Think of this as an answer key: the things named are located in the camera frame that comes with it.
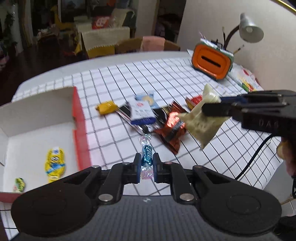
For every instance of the cream white snack packet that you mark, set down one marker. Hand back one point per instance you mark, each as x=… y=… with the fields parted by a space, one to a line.
x=202 y=127

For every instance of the blue candy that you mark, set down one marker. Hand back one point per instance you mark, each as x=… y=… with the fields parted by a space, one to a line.
x=147 y=157

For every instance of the sofa with cream cover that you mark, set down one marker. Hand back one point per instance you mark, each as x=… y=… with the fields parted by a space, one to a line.
x=101 y=42

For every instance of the small green candy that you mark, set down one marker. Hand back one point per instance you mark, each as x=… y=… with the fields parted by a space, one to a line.
x=19 y=186

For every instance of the red snack packet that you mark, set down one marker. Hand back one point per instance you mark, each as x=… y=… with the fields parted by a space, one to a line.
x=192 y=102

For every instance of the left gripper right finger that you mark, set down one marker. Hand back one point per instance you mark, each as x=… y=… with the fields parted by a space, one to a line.
x=225 y=203

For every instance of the red white cardboard box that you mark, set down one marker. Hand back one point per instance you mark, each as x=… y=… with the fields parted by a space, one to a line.
x=34 y=125

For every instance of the orange green storage container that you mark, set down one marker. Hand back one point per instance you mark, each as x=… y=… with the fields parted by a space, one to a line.
x=212 y=60

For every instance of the light blue cookie packet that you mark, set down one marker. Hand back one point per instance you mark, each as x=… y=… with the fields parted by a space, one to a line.
x=149 y=98

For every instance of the silver desk lamp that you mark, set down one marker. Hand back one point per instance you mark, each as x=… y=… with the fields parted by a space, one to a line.
x=248 y=31

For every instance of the blue white snack packet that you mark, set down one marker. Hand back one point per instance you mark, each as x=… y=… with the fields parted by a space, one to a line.
x=141 y=113

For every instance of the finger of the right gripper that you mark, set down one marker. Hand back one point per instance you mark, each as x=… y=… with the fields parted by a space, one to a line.
x=221 y=109
x=232 y=99

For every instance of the red brown foil packet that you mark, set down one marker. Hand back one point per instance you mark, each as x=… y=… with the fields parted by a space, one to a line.
x=173 y=129

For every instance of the red cushion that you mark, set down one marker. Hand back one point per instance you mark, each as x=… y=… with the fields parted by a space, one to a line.
x=100 y=22

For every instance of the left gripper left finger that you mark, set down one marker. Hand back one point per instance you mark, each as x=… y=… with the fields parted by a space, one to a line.
x=68 y=204

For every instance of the colourful printed plastic bag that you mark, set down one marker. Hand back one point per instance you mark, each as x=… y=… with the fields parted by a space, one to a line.
x=244 y=78

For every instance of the yellow cartoon snack packet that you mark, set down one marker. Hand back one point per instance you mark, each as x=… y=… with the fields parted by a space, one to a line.
x=55 y=164

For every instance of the black silver snack bar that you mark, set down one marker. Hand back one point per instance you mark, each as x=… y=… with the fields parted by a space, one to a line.
x=146 y=125

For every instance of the person right hand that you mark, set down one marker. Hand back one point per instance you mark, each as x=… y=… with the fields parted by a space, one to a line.
x=286 y=151

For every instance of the wooden chair pink towel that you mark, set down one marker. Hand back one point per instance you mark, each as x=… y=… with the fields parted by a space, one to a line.
x=145 y=44

